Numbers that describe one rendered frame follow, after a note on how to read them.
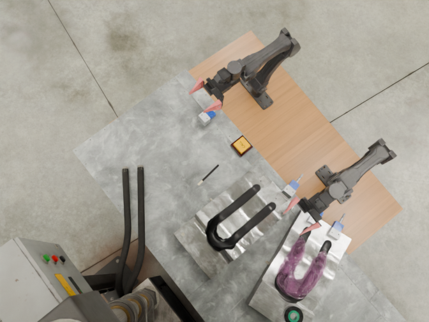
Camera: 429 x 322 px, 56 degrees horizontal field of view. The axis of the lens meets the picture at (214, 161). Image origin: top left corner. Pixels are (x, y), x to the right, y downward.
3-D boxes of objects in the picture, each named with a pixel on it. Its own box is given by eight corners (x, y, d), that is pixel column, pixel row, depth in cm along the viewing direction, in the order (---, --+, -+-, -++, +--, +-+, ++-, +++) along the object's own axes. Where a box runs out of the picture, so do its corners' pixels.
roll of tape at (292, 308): (288, 301, 173) (290, 302, 170) (304, 312, 172) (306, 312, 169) (279, 319, 171) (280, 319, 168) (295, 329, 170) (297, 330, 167)
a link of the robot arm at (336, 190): (339, 206, 145) (364, 186, 147) (323, 186, 146) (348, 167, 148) (329, 210, 156) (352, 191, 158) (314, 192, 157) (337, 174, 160)
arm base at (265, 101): (266, 104, 199) (277, 96, 200) (240, 73, 202) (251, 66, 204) (263, 110, 207) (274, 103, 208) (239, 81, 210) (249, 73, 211)
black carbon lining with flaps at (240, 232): (255, 182, 190) (258, 178, 180) (278, 209, 187) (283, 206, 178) (197, 230, 183) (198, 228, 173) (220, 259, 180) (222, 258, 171)
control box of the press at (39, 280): (115, 250, 263) (24, 228, 121) (144, 287, 258) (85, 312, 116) (87, 272, 258) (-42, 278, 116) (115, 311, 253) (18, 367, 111)
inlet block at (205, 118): (218, 103, 206) (218, 99, 201) (224, 110, 205) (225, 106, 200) (198, 119, 203) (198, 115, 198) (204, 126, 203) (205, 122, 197)
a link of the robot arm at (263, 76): (254, 94, 197) (293, 46, 173) (245, 84, 198) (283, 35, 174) (262, 91, 201) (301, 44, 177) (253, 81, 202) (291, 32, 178)
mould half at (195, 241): (255, 168, 198) (259, 161, 185) (290, 209, 194) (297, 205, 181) (173, 234, 188) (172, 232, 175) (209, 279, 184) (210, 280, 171)
